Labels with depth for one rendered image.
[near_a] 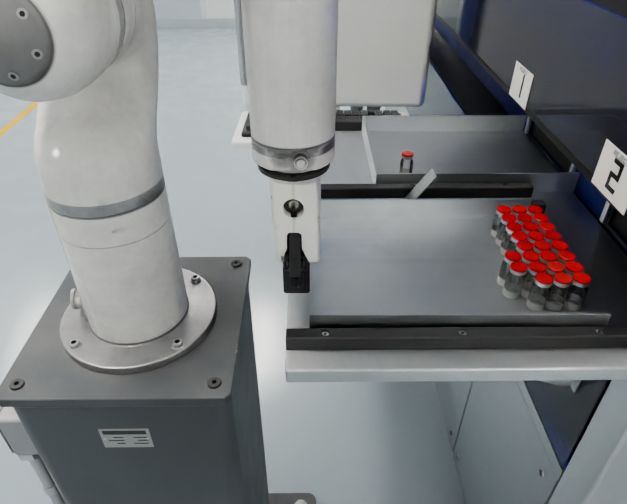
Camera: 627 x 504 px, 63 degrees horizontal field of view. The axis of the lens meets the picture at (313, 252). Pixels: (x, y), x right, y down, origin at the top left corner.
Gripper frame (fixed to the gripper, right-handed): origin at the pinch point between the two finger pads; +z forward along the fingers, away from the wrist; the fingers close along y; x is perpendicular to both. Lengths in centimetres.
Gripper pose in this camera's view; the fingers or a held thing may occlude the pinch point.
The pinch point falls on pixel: (296, 276)
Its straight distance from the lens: 62.3
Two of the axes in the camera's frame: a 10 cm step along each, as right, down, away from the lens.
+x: -10.0, 0.1, -0.1
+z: 0.0, 8.1, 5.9
